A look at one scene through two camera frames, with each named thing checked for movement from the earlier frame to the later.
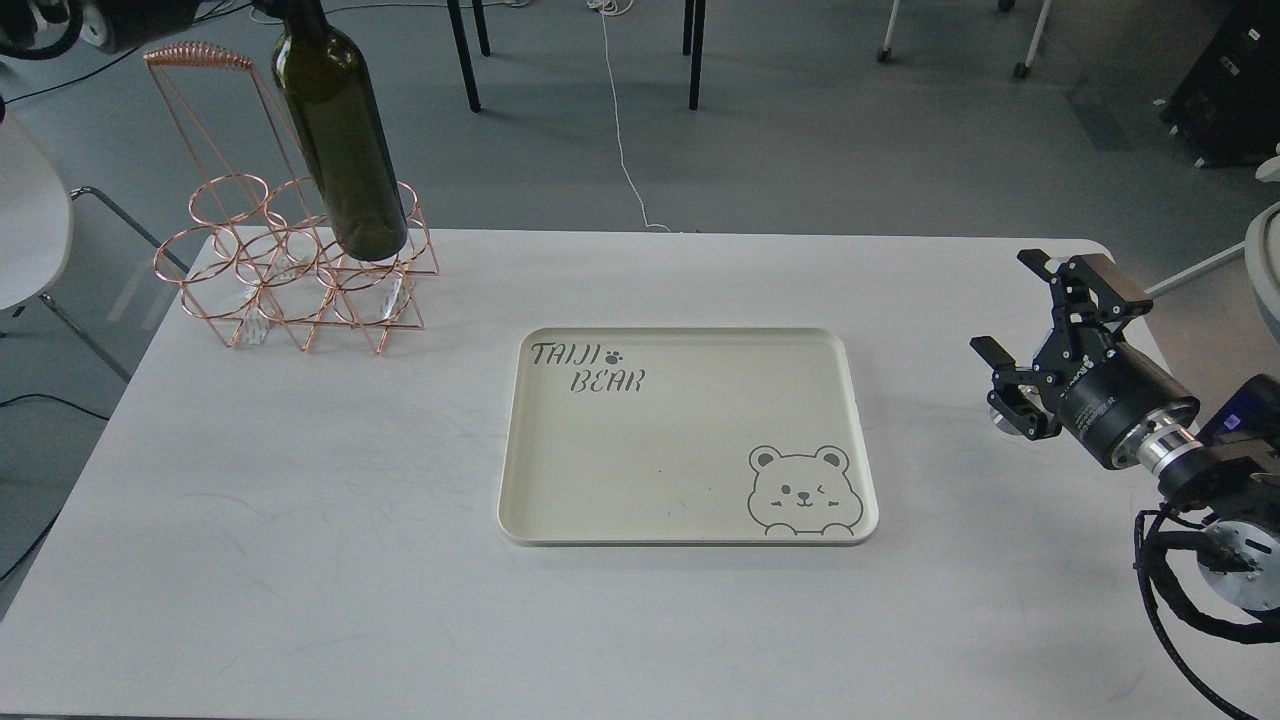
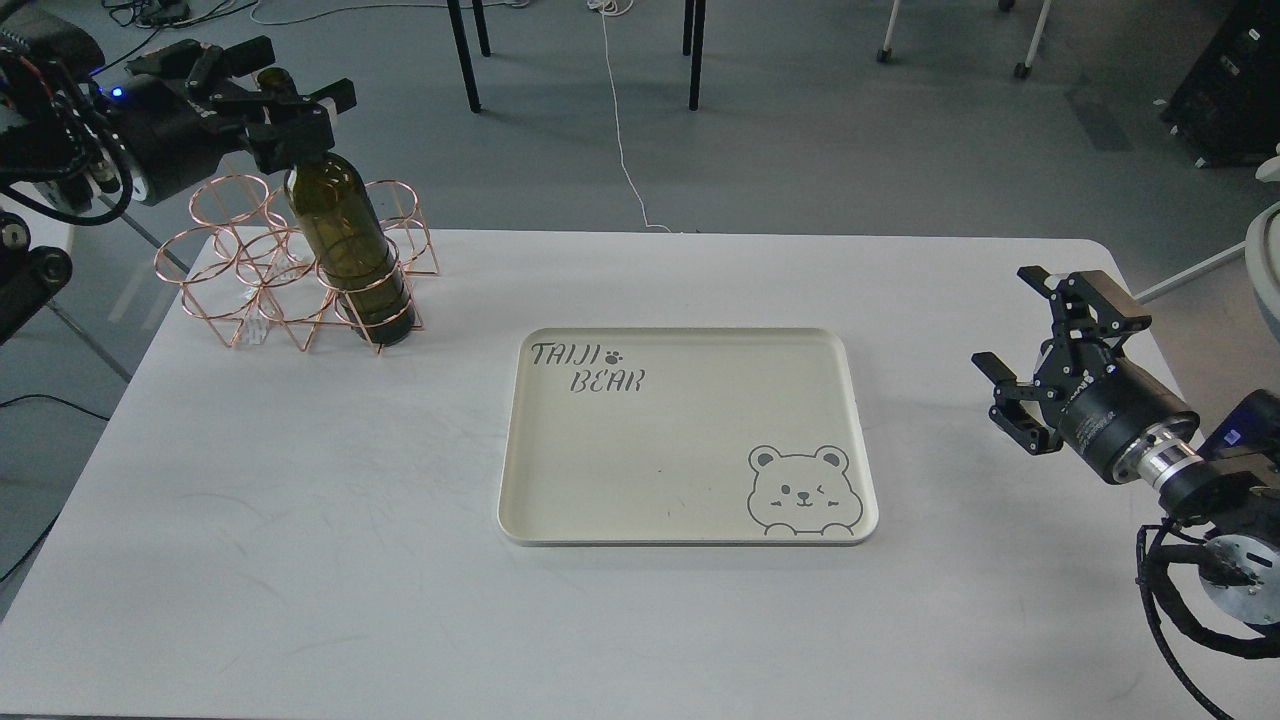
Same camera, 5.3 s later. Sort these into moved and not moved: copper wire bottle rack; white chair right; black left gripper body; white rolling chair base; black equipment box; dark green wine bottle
Moved: dark green wine bottle; black left gripper body
Not moved: copper wire bottle rack; black equipment box; white chair right; white rolling chair base
